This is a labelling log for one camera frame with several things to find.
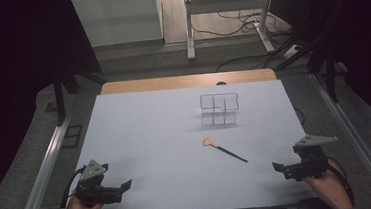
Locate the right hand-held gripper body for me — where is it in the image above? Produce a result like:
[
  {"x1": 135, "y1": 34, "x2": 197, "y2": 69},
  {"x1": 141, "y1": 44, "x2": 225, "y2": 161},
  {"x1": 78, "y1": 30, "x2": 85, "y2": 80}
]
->
[{"x1": 279, "y1": 132, "x2": 343, "y2": 183}]

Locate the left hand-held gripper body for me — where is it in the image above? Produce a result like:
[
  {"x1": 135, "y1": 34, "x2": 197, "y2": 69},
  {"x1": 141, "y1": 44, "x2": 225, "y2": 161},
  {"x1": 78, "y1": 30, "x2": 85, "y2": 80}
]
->
[{"x1": 73, "y1": 157, "x2": 124, "y2": 208}]

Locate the makeup brush with black handle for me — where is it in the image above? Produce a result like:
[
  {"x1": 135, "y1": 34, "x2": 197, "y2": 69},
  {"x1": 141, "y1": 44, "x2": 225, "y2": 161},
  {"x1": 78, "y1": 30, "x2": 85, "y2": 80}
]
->
[{"x1": 201, "y1": 134, "x2": 249, "y2": 167}]

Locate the clear acrylic organizer box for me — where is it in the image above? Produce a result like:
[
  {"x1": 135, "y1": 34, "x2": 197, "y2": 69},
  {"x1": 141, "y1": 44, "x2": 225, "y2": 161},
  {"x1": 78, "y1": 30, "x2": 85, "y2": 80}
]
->
[{"x1": 199, "y1": 91, "x2": 242, "y2": 127}]

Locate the person's right hand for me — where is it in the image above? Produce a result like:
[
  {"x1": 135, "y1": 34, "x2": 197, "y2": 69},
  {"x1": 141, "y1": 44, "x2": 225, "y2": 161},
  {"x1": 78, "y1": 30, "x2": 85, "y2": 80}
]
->
[{"x1": 300, "y1": 157, "x2": 354, "y2": 209}]

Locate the white table mat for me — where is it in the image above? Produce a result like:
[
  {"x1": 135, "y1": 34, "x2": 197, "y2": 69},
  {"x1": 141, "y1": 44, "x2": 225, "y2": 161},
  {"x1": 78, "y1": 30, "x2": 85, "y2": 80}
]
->
[{"x1": 68, "y1": 77, "x2": 318, "y2": 209}]

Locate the black metal stand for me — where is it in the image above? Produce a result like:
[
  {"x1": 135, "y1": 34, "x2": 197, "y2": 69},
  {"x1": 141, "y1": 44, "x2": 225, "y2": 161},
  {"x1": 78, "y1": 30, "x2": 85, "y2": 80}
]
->
[
  {"x1": 50, "y1": 65, "x2": 110, "y2": 127},
  {"x1": 269, "y1": 28, "x2": 343, "y2": 108}
]

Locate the white power strip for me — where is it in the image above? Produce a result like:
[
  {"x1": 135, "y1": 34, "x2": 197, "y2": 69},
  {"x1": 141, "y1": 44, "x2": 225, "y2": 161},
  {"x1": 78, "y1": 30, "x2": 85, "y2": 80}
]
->
[{"x1": 282, "y1": 43, "x2": 303, "y2": 60}]

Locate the dark curtain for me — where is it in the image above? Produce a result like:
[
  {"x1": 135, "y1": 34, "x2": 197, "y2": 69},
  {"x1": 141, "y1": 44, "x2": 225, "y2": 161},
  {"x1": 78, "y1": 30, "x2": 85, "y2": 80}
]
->
[
  {"x1": 0, "y1": 0, "x2": 113, "y2": 209},
  {"x1": 268, "y1": 0, "x2": 371, "y2": 146}
]

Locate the white background panel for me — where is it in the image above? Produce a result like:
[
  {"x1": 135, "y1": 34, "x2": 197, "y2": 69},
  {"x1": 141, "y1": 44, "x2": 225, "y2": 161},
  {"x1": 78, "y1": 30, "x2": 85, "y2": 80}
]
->
[{"x1": 71, "y1": 0, "x2": 164, "y2": 49}]

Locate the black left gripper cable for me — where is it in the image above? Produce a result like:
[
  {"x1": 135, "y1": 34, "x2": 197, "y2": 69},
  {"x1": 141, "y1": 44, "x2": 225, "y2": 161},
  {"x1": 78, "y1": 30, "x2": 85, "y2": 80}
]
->
[{"x1": 55, "y1": 165, "x2": 91, "y2": 209}]

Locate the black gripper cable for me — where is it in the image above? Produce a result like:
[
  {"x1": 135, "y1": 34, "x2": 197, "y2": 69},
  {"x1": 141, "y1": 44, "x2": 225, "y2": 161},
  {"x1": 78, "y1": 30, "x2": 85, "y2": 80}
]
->
[
  {"x1": 55, "y1": 165, "x2": 91, "y2": 209},
  {"x1": 326, "y1": 156, "x2": 356, "y2": 208}
]

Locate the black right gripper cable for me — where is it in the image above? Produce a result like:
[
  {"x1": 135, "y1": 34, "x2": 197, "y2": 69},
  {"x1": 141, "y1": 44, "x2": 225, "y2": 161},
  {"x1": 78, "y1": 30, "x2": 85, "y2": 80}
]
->
[{"x1": 326, "y1": 156, "x2": 356, "y2": 208}]

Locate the thin black table cable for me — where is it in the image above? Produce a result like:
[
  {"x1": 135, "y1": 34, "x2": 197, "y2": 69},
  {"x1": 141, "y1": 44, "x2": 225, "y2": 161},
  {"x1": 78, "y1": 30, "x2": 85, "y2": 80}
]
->
[{"x1": 293, "y1": 105, "x2": 307, "y2": 128}]

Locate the aluminium rail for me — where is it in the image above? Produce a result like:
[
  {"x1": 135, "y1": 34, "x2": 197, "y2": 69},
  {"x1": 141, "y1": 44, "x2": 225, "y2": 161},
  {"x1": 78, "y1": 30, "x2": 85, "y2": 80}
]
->
[
  {"x1": 308, "y1": 68, "x2": 371, "y2": 209},
  {"x1": 3, "y1": 113, "x2": 81, "y2": 209}
]

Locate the long black floor cable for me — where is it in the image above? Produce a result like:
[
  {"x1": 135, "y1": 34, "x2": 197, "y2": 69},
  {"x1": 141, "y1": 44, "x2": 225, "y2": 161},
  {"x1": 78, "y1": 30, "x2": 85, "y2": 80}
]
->
[{"x1": 214, "y1": 53, "x2": 274, "y2": 73}]

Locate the tangle of black floor cables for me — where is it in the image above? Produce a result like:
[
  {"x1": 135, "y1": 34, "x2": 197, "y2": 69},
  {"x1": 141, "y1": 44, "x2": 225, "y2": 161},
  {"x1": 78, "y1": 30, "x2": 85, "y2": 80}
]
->
[{"x1": 187, "y1": 0, "x2": 293, "y2": 42}]

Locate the white metal desk frame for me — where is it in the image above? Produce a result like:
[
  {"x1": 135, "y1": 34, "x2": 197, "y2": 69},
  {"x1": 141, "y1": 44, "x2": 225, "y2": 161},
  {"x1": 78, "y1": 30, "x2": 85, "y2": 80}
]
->
[{"x1": 182, "y1": 0, "x2": 283, "y2": 62}]

